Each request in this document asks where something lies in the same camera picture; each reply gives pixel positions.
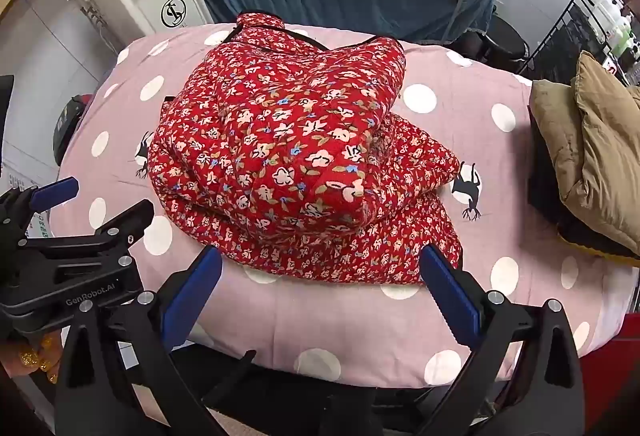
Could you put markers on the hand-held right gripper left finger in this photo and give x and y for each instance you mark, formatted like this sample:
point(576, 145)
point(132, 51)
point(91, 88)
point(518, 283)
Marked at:
point(192, 296)

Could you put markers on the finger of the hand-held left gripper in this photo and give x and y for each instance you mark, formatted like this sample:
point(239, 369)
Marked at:
point(55, 192)
point(130, 218)

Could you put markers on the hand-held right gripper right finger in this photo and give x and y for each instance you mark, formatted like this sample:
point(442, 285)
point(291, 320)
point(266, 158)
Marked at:
point(450, 296)

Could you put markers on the red floral quilted jacket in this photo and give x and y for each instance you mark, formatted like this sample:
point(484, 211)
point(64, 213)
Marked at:
point(300, 141)

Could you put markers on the dark round object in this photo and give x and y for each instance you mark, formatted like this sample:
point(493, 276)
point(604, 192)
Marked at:
point(70, 126)

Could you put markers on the pink polka dot bed sheet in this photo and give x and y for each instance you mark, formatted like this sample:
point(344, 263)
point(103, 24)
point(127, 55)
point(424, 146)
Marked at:
point(500, 236)

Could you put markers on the gold ornaments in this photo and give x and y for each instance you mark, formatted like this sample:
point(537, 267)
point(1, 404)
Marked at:
point(37, 361)

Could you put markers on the black monitor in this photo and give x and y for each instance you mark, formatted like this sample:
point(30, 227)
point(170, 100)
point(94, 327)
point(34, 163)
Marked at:
point(6, 111)

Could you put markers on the red object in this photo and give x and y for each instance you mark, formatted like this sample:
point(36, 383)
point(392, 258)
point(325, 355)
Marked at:
point(610, 366)

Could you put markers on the tan padded jacket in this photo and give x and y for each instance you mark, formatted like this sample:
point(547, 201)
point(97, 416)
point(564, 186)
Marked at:
point(600, 156)

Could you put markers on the black round stool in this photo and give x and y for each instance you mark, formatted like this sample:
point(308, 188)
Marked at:
point(500, 41)

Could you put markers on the teal bed cover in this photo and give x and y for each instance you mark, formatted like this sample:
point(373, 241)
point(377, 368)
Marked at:
point(325, 6)

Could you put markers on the green plastic bottle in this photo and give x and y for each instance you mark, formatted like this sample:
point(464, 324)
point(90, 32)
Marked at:
point(625, 41)

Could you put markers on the white plastic bottle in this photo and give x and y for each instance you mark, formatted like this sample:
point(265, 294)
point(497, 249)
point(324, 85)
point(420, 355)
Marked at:
point(607, 11)

